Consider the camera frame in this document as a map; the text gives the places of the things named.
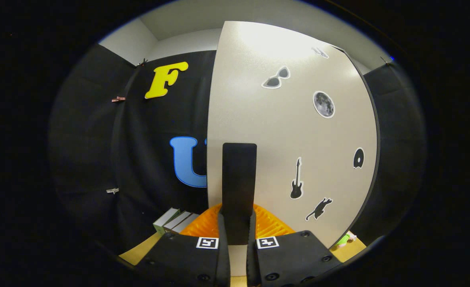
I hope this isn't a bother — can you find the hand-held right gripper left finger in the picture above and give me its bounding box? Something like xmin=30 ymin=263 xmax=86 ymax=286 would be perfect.
xmin=137 ymin=203 xmax=231 ymax=287

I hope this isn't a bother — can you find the beige cabinet door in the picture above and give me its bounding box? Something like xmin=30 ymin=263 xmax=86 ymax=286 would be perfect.
xmin=206 ymin=21 xmax=379 ymax=276

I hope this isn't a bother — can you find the green book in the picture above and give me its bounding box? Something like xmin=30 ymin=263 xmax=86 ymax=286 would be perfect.
xmin=153 ymin=207 xmax=181 ymax=236

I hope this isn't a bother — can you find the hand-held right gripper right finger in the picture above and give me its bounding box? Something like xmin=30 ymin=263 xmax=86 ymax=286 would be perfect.
xmin=246 ymin=203 xmax=341 ymax=287

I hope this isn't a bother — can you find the green and pink toy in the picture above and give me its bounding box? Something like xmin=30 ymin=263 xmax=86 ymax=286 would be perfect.
xmin=336 ymin=230 xmax=357 ymax=248

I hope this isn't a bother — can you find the black cabinet door handle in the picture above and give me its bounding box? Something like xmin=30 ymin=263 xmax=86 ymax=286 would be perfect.
xmin=221 ymin=143 xmax=257 ymax=246

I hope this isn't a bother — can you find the black backdrop cloth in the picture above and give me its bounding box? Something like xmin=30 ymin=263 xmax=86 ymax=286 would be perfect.
xmin=49 ymin=43 xmax=427 ymax=256

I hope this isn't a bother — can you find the olive brown book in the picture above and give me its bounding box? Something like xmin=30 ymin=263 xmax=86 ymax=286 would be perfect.
xmin=163 ymin=210 xmax=192 ymax=232

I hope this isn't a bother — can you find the dark brown book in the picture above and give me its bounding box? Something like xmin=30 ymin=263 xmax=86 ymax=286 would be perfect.
xmin=173 ymin=213 xmax=200 ymax=234

